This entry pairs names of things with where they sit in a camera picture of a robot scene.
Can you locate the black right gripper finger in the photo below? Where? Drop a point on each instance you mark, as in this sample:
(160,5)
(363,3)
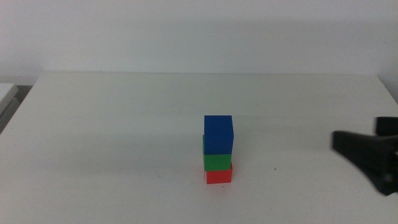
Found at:
(360,149)
(387,126)

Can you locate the blue cube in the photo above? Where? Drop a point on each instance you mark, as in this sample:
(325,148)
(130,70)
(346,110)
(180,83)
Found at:
(218,134)

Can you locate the red cube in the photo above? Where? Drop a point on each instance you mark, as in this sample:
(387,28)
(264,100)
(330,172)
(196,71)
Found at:
(219,176)

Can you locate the green cube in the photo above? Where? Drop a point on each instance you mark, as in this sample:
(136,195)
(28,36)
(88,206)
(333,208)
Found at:
(217,161)

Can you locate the white side table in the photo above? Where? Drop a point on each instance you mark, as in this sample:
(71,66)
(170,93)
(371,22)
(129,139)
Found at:
(7,99)

